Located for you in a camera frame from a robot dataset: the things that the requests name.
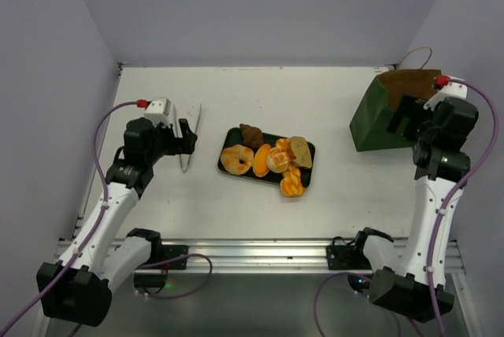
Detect round scored fake bun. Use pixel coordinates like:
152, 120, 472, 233
266, 146, 291, 173

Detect dark green tray gold rim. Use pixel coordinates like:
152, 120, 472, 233
217, 127, 316, 188

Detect aluminium front mounting rail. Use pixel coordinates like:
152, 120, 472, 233
54, 239, 461, 275

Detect green paper bag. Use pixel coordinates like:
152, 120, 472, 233
349, 66, 441, 152

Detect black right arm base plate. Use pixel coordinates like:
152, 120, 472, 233
325, 236, 369, 271

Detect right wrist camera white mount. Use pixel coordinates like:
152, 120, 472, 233
423, 75, 468, 111

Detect tan sliced fake bread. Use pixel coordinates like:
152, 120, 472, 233
290, 136, 313, 169

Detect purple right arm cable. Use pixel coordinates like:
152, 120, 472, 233
313, 76, 500, 337

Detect orange braided fake bread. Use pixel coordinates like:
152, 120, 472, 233
276, 138, 305, 197

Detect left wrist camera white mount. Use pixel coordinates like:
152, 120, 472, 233
136, 97, 173, 127

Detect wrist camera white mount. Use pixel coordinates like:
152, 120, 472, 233
423, 75, 468, 111
136, 97, 173, 127

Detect metal serving tongs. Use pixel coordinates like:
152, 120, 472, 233
172, 104, 202, 174

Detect orange ring fake bread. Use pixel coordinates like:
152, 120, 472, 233
220, 144, 254, 176

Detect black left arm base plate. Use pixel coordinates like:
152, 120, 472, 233
160, 245, 189, 271

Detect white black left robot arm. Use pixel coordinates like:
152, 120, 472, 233
36, 117, 197, 327

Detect brown fake chocolate bread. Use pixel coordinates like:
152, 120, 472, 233
239, 124, 264, 150

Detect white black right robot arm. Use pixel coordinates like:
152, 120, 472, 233
350, 95, 479, 323

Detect orange oval fake bread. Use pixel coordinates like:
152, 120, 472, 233
253, 143, 272, 178

